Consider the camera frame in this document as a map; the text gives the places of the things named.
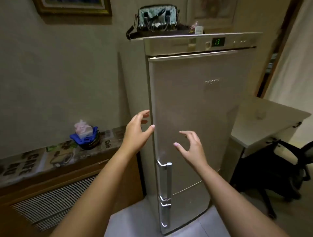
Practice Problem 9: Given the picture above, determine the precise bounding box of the person's left hand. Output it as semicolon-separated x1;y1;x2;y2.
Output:
121;109;156;157

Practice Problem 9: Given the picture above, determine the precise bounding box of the person's right hand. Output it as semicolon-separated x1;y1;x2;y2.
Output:
173;131;211;173

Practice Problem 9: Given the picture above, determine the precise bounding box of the silver refrigerator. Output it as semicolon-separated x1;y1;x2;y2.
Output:
131;32;263;236

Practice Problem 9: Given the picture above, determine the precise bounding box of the person's right forearm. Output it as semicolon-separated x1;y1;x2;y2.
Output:
194;163;290;237

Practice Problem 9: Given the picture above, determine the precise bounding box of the person's left forearm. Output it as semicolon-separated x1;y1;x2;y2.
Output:
50;146;141;237

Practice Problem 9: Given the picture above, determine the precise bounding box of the dark basket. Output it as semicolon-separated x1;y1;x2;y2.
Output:
78;131;101;151

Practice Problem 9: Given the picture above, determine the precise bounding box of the pink tissue pack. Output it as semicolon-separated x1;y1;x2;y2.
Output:
74;119;93;138

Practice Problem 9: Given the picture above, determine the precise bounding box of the blue cloth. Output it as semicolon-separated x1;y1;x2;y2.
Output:
69;126;98;147

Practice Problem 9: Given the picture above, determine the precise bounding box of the wooden radiator cabinet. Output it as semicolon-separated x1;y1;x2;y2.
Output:
0;144;143;237

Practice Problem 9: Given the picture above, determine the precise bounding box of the black office chair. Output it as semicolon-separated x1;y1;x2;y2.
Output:
230;139;313;219

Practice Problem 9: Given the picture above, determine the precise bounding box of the white folding table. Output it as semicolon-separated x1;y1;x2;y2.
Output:
230;95;311;159

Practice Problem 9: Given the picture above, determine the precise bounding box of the printed paper cover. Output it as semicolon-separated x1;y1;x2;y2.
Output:
0;126;127;188

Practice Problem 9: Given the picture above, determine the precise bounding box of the patterned handbag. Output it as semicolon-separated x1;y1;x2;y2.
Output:
126;4;181;41

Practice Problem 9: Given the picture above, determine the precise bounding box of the wooden door frame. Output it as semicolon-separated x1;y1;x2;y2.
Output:
255;0;305;98

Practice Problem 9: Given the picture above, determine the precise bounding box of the gold picture frame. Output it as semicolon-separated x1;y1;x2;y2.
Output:
33;0;112;17

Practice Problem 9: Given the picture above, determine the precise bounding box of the pale picture frame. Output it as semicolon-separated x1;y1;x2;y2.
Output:
187;0;238;27

